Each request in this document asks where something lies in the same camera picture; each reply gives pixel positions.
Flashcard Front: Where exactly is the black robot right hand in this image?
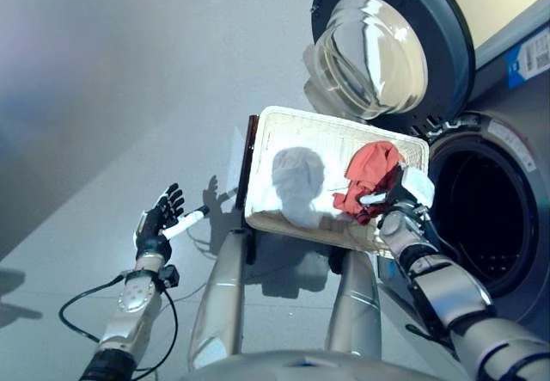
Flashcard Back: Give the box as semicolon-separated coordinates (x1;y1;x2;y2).
358;166;436;219

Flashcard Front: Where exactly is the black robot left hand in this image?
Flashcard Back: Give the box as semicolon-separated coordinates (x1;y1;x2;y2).
135;182;211;266

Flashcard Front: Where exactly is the orange-red garment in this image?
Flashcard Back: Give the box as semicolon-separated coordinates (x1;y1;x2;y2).
333;140;407;226

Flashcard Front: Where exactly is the grey front-load washing machine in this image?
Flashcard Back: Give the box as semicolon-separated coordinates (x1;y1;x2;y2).
377;2;550;330

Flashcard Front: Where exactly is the round glass washing machine door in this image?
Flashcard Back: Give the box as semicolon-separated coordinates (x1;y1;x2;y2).
309;0;476;122

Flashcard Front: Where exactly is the silver robot left leg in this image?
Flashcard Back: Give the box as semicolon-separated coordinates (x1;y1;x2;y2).
188;228;246;369

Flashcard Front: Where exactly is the silver robot leg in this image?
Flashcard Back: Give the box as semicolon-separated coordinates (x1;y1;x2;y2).
188;228;246;369
324;251;383;359

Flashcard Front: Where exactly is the white garment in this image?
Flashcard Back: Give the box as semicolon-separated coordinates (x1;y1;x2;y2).
253;146;345;230

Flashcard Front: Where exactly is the cream wicker laundry basket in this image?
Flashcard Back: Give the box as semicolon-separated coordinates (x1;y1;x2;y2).
243;105;431;253

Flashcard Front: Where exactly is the silver robot right leg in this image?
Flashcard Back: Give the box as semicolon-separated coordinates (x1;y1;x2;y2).
324;251;383;359

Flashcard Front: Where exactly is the blue white barcode sticker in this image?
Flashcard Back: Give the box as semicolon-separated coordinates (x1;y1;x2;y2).
504;28;550;89

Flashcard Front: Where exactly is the grey robot torso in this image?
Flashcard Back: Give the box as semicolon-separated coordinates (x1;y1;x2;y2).
178;348;472;381

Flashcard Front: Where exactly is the thin white floor cable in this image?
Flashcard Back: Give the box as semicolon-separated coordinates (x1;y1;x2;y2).
186;221;217;262

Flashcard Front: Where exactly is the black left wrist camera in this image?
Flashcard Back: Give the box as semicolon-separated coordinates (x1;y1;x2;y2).
159;264;181;289

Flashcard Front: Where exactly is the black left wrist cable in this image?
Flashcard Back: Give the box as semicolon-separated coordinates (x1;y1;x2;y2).
58;273;180;381

